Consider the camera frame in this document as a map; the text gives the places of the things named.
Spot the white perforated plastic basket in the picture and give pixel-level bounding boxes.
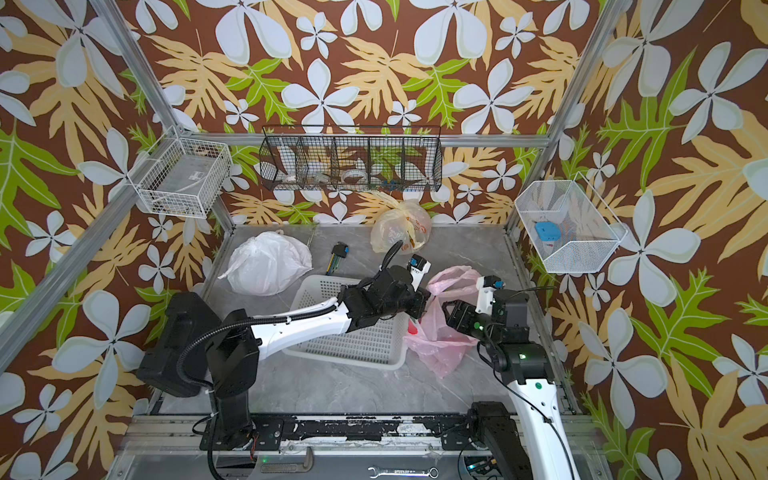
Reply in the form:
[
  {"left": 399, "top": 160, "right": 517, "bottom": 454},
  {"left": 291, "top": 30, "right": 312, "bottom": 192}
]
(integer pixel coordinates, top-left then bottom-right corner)
[{"left": 283, "top": 275, "right": 410, "bottom": 371}]

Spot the pink apple-print plastic bag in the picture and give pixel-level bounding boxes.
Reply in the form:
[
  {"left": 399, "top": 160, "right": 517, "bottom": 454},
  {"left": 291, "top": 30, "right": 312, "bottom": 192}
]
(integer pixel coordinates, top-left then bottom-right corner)
[{"left": 403, "top": 266, "right": 481, "bottom": 379}]

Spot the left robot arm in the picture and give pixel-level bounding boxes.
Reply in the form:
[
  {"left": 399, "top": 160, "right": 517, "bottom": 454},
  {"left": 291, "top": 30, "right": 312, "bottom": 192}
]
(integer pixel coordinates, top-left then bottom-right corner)
[{"left": 176, "top": 255, "right": 431, "bottom": 451}]

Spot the yellow orange-print plastic bag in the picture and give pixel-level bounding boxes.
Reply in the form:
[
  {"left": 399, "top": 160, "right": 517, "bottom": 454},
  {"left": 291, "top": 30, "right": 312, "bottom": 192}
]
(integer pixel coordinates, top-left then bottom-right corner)
[{"left": 370, "top": 193, "right": 432, "bottom": 253}]

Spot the white plastic bag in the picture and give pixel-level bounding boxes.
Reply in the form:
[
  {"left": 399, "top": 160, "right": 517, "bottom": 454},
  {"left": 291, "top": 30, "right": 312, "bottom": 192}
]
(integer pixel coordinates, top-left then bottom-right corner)
[{"left": 218, "top": 230, "right": 313, "bottom": 297}]

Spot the blue object in basket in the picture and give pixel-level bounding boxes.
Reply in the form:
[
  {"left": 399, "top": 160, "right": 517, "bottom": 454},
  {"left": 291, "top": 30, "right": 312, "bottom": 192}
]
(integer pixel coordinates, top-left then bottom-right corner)
[{"left": 535, "top": 221, "right": 562, "bottom": 243}]

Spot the silver wrench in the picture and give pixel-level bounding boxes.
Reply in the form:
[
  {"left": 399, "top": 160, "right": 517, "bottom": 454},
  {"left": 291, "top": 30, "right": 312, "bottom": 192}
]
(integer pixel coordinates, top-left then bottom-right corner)
[{"left": 368, "top": 466, "right": 439, "bottom": 479}]

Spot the black tool case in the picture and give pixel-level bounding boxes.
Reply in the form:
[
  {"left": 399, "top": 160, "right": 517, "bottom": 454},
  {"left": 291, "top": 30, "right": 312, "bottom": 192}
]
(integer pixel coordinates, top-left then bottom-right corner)
[{"left": 136, "top": 292, "right": 221, "bottom": 398}]

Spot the small black connector with wires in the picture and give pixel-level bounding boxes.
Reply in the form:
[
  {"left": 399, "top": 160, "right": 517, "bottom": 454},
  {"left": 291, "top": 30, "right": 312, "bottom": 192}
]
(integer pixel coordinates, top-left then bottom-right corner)
[{"left": 325, "top": 242, "right": 349, "bottom": 275}]

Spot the white wire basket right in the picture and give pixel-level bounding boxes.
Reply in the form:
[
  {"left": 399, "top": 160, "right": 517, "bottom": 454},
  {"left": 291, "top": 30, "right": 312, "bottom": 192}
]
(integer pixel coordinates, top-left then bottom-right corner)
[{"left": 515, "top": 175, "right": 628, "bottom": 275}]

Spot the white wire basket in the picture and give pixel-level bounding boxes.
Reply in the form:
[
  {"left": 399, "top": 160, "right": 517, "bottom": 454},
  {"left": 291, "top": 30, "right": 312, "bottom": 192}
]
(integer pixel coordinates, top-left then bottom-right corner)
[
  {"left": 515, "top": 175, "right": 628, "bottom": 275},
  {"left": 129, "top": 127, "right": 232, "bottom": 219}
]

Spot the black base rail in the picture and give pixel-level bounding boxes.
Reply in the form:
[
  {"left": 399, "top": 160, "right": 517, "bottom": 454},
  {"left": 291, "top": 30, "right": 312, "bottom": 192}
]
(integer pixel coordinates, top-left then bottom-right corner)
[{"left": 200, "top": 402, "right": 523, "bottom": 452}]

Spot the black wire wall basket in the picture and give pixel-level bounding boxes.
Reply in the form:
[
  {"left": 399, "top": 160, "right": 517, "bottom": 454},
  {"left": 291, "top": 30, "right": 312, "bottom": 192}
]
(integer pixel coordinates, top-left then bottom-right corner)
[{"left": 256, "top": 125, "right": 444, "bottom": 192}]

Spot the white wire basket left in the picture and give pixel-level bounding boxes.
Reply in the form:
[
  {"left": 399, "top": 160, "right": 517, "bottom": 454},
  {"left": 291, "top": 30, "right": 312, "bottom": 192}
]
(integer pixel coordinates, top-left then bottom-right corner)
[{"left": 129, "top": 127, "right": 232, "bottom": 219}]

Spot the aluminium frame post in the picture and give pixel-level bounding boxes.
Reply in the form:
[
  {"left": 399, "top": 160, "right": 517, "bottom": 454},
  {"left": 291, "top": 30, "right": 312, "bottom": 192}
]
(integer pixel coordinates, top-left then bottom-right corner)
[{"left": 503, "top": 1, "right": 633, "bottom": 196}]

